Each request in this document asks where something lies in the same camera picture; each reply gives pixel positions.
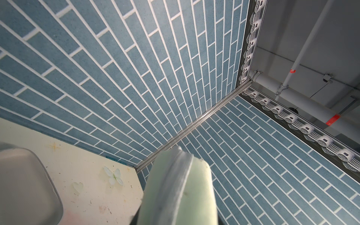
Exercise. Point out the LED light strip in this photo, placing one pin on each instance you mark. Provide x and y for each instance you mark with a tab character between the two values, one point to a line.
348	157

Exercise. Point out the mint green umbrella case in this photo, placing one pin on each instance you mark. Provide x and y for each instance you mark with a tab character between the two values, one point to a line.
179	191

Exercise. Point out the blue umbrella case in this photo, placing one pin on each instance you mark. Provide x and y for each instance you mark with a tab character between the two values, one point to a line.
28	195

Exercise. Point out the white ceiling pipe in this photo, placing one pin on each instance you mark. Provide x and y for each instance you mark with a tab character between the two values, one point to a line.
320	112

